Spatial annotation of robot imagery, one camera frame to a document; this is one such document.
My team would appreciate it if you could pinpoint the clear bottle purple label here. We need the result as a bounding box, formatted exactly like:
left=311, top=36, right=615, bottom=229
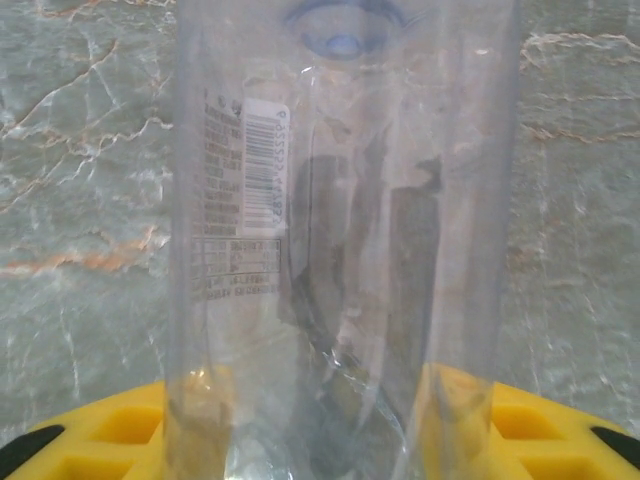
left=163, top=0, right=520, bottom=480

